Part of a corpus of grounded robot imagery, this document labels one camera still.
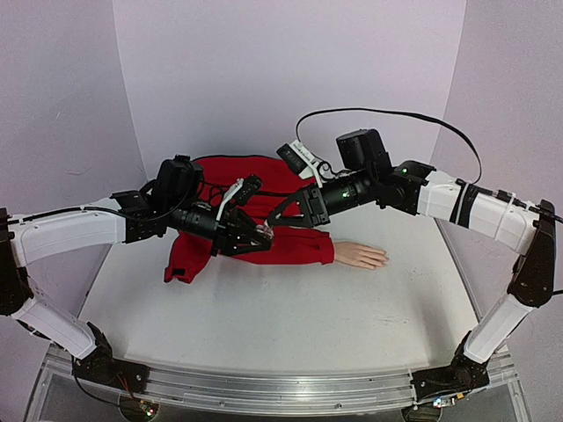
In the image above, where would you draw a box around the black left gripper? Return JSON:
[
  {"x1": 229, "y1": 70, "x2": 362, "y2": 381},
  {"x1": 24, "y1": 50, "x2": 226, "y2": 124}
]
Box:
[{"x1": 170, "y1": 198, "x2": 274, "y2": 258}]

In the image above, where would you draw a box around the clear nail polish bottle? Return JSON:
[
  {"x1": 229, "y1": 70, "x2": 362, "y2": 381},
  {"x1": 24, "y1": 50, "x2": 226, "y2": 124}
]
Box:
[{"x1": 256, "y1": 224, "x2": 274, "y2": 240}]

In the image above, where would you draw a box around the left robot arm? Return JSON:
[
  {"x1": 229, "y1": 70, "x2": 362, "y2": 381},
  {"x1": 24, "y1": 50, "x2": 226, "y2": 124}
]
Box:
[{"x1": 1, "y1": 156, "x2": 274, "y2": 385}]

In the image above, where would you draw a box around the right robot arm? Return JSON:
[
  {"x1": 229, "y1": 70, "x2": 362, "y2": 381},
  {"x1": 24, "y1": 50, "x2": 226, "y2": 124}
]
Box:
[{"x1": 267, "y1": 129, "x2": 557, "y2": 369}]

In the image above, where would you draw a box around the mannequin hand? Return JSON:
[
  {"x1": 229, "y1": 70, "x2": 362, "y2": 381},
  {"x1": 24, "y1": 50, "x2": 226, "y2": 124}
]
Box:
[{"x1": 333, "y1": 242, "x2": 389, "y2": 270}]

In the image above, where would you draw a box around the red jacket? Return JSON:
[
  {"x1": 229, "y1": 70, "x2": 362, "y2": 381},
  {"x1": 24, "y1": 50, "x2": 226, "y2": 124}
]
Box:
[{"x1": 163, "y1": 153, "x2": 334, "y2": 285}]

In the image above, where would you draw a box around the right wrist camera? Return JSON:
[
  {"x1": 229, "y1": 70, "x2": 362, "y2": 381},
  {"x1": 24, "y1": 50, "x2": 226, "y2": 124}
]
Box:
[{"x1": 276, "y1": 140, "x2": 323, "y2": 186}]

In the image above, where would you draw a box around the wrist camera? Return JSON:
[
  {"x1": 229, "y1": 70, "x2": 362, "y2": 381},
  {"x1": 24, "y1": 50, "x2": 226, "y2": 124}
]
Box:
[
  {"x1": 276, "y1": 140, "x2": 323, "y2": 186},
  {"x1": 216, "y1": 174, "x2": 262, "y2": 222}
]

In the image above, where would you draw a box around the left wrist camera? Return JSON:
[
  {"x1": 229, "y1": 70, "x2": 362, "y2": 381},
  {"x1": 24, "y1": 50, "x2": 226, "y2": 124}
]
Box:
[{"x1": 216, "y1": 174, "x2": 262, "y2": 222}]

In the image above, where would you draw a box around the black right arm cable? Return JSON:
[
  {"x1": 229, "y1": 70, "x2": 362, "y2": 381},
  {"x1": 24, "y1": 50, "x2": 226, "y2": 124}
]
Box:
[{"x1": 295, "y1": 109, "x2": 483, "y2": 185}]

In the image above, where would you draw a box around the aluminium table front rail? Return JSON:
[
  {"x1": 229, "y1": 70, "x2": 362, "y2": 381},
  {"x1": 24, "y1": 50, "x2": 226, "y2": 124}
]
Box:
[{"x1": 25, "y1": 346, "x2": 530, "y2": 421}]

